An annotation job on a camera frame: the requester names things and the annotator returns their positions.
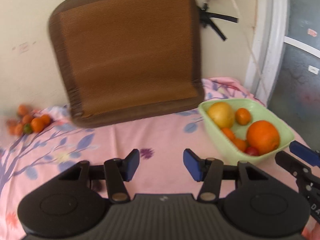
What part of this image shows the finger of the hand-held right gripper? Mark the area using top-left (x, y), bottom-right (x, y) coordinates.
top-left (289, 141), bottom-right (320, 168)
top-left (275, 151), bottom-right (313, 188)

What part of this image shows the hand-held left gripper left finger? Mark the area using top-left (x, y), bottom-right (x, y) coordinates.
top-left (58, 149), bottom-right (140, 203)

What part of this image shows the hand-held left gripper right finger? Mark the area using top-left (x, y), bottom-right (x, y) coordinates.
top-left (183, 149), bottom-right (270, 202)

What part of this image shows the light green plastic basket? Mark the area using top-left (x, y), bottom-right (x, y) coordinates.
top-left (198, 98), bottom-right (295, 166)

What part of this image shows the large orange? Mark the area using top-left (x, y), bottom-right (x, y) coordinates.
top-left (246, 120), bottom-right (280, 155)

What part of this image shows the yellow round citrus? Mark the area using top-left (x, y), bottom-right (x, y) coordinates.
top-left (207, 102), bottom-right (236, 128)

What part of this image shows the pink printed bedsheet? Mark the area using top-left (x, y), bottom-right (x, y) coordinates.
top-left (0, 77), bottom-right (320, 240)

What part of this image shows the pile of small tangerines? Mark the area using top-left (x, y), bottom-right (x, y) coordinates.
top-left (7, 104), bottom-right (52, 136)

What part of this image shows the brown woven seat cushion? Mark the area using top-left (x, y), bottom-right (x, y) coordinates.
top-left (48, 0), bottom-right (206, 129)

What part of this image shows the white door frame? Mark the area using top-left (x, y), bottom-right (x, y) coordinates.
top-left (243, 0), bottom-right (288, 103)

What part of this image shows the white cable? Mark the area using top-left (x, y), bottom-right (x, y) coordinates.
top-left (224, 0), bottom-right (266, 101)

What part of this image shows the black strap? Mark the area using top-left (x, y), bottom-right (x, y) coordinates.
top-left (196, 4), bottom-right (238, 42)

